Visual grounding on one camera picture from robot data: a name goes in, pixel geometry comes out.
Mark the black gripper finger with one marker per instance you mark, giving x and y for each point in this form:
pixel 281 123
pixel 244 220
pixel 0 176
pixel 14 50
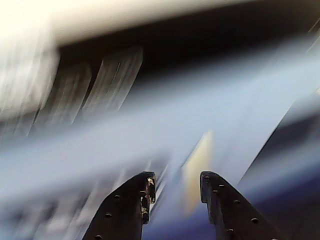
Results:
pixel 120 212
pixel 225 210

